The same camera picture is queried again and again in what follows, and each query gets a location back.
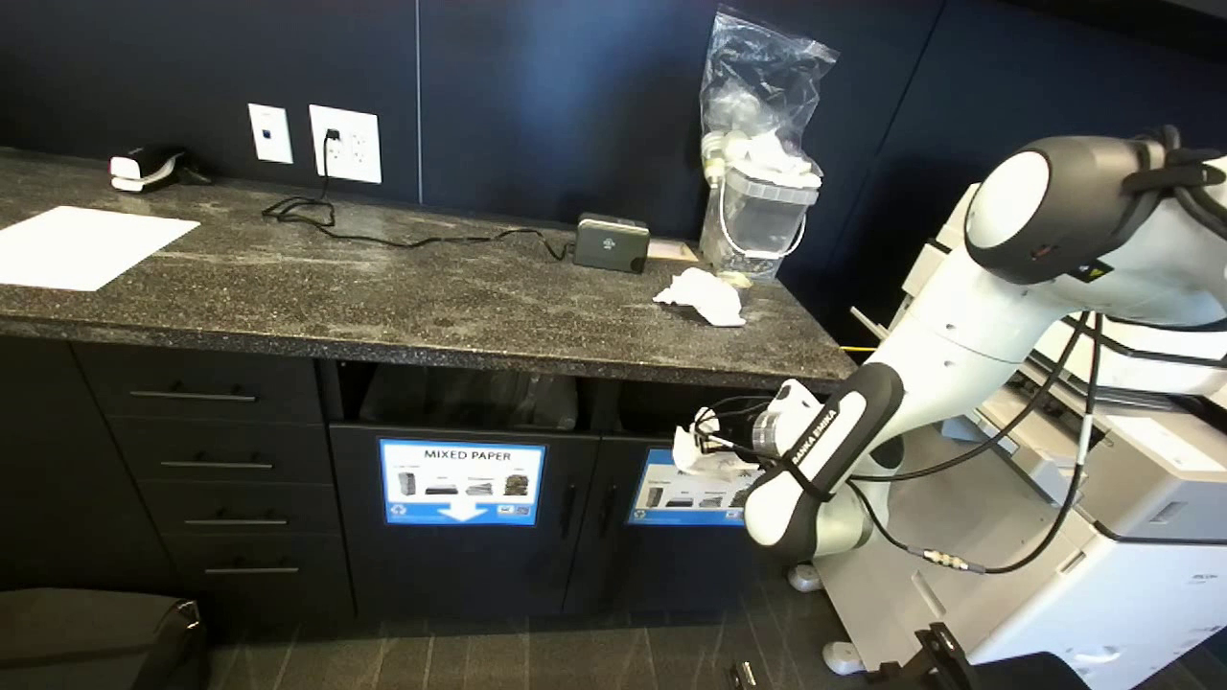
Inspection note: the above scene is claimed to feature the clear plastic bucket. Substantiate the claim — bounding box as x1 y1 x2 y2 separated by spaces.
697 157 821 288

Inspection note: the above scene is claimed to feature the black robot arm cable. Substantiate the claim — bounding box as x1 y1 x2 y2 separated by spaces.
837 130 1227 584

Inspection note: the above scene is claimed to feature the black bag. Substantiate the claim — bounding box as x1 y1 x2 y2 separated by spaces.
0 586 214 690

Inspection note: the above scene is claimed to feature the blue label with down arrow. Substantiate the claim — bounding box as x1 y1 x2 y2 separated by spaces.
374 431 548 529

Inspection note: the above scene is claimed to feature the thin black counter cable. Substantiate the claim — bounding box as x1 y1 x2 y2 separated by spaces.
259 193 577 265

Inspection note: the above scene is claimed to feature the large white outlet plate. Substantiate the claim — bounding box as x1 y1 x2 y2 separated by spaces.
307 98 388 186

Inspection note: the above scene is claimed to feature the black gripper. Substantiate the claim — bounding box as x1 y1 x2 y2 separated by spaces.
692 403 769 462

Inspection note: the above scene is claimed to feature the large white office printer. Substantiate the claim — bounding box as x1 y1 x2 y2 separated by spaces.
782 177 1227 690

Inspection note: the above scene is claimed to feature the flat white paper sheet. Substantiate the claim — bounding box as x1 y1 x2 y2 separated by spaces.
0 201 203 296

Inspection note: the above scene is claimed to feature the clear plastic bag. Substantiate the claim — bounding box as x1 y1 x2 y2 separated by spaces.
697 9 838 196

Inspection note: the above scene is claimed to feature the small grey power adapter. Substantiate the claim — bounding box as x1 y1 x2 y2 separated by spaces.
572 209 653 277

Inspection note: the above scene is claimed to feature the dark drawer with handle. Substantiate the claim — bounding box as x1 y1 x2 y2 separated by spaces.
71 341 323 426
126 484 350 553
107 416 337 494
145 540 361 628

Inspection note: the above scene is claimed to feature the small white wall plate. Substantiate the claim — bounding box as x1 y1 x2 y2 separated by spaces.
244 98 299 168

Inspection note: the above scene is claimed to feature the white power adapter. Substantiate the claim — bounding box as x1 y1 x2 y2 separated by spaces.
107 144 186 196

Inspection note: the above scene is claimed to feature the blue label with up arrow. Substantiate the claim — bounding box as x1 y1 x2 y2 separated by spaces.
626 446 757 529

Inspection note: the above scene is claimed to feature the plain dark cabinet door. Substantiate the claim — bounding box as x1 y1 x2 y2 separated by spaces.
0 337 168 595

